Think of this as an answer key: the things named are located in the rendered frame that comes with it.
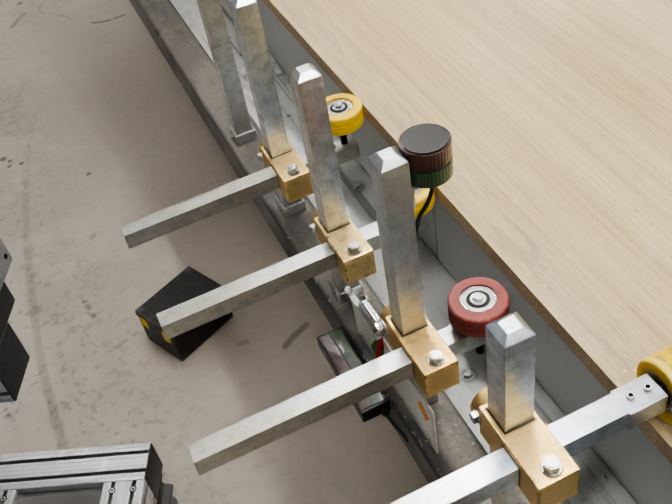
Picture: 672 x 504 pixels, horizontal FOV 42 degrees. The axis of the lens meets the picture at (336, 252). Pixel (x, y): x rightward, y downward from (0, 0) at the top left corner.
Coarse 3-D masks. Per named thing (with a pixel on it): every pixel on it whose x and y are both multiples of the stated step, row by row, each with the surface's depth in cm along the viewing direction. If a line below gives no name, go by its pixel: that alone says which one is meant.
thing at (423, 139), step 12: (408, 132) 99; (420, 132) 99; (432, 132) 99; (444, 132) 98; (408, 144) 98; (420, 144) 97; (432, 144) 97; (444, 144) 97; (432, 192) 104; (420, 216) 106
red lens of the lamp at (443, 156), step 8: (408, 128) 100; (400, 136) 99; (400, 144) 98; (448, 144) 97; (400, 152) 98; (408, 152) 97; (440, 152) 96; (448, 152) 97; (408, 160) 97; (416, 160) 97; (424, 160) 96; (432, 160) 97; (440, 160) 97; (448, 160) 98; (416, 168) 98; (424, 168) 97; (432, 168) 97
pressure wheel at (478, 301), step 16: (464, 288) 115; (480, 288) 115; (496, 288) 114; (448, 304) 114; (464, 304) 113; (480, 304) 113; (496, 304) 112; (464, 320) 112; (480, 320) 111; (480, 336) 113; (480, 352) 121
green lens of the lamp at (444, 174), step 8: (448, 168) 99; (416, 176) 98; (424, 176) 98; (432, 176) 98; (440, 176) 98; (448, 176) 99; (416, 184) 99; (424, 184) 99; (432, 184) 99; (440, 184) 99
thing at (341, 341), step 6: (336, 330) 140; (336, 336) 139; (342, 336) 139; (336, 342) 138; (342, 342) 138; (348, 342) 138; (342, 348) 137; (348, 348) 137; (348, 354) 136; (354, 354) 136; (348, 360) 135; (354, 360) 135; (354, 366) 134; (372, 396) 130; (378, 396) 130; (372, 402) 129; (378, 402) 129
